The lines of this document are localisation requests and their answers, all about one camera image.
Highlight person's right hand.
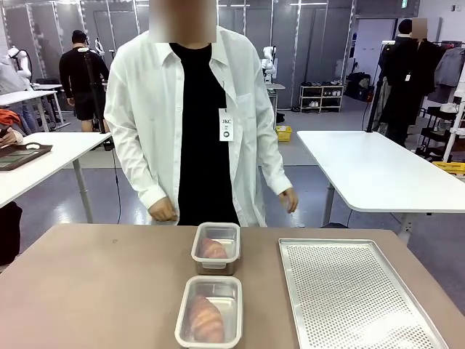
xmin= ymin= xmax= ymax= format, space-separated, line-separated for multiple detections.
xmin=148 ymin=196 xmax=179 ymax=222

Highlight person's left hand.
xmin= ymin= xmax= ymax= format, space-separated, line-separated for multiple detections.
xmin=278 ymin=187 xmax=299 ymax=214

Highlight small croissant bread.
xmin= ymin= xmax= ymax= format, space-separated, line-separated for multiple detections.
xmin=198 ymin=238 xmax=229 ymax=260

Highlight large clear plastic lid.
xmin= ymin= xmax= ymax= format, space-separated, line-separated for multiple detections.
xmin=174 ymin=275 xmax=243 ymax=346

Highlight large croissant bread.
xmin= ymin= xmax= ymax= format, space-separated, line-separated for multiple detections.
xmin=185 ymin=294 xmax=225 ymax=342

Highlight person's right forearm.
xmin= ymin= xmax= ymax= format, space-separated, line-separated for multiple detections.
xmin=121 ymin=159 xmax=170 ymax=212

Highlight person's left forearm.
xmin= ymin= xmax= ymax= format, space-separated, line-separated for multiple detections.
xmin=259 ymin=145 xmax=294 ymax=196

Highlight small steel container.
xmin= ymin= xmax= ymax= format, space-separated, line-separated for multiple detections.
xmin=192 ymin=223 xmax=240 ymax=276

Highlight small yellow basket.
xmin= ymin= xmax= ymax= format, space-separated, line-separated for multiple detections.
xmin=275 ymin=125 xmax=294 ymax=143

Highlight large empty white table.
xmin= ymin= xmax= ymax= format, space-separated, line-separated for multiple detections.
xmin=296 ymin=129 xmax=465 ymax=241

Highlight white name badge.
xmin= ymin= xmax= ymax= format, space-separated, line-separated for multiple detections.
xmin=219 ymin=107 xmax=235 ymax=141

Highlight person in white shirt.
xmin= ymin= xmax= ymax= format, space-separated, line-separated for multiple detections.
xmin=103 ymin=0 xmax=299 ymax=228

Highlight perforated metal baking tray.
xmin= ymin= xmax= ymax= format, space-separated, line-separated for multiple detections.
xmin=278 ymin=238 xmax=450 ymax=349

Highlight white shoe rack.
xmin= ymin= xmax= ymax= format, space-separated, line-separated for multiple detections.
xmin=299 ymin=84 xmax=345 ymax=113

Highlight white table with brown tray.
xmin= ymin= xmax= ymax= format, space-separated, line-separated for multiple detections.
xmin=0 ymin=131 xmax=113 ymax=223

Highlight black bag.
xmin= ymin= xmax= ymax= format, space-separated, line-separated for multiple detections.
xmin=347 ymin=72 xmax=373 ymax=103

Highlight man in black shorts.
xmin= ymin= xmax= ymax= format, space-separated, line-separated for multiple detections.
xmin=58 ymin=29 xmax=110 ymax=132

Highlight black chair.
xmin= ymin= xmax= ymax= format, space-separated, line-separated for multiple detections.
xmin=0 ymin=201 xmax=23 ymax=266

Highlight black utility cart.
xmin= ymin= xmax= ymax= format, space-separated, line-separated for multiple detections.
xmin=421 ymin=105 xmax=461 ymax=163

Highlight yellow plastic crate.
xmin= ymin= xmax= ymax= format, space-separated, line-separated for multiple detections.
xmin=432 ymin=161 xmax=465 ymax=179

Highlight person in black coat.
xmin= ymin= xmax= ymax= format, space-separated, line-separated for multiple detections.
xmin=377 ymin=17 xmax=439 ymax=146

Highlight white background desk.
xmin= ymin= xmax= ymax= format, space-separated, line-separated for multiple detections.
xmin=0 ymin=89 xmax=70 ymax=132

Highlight person in orange garment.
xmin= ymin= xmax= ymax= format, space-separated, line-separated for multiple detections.
xmin=0 ymin=108 xmax=25 ymax=147

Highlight grey hanging jacket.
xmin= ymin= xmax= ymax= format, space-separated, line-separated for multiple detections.
xmin=434 ymin=47 xmax=465 ymax=105

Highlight thin black floor cable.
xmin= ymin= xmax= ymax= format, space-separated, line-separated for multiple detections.
xmin=111 ymin=145 xmax=121 ymax=223

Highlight brown handled tray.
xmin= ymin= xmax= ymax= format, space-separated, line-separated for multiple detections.
xmin=0 ymin=142 xmax=54 ymax=172

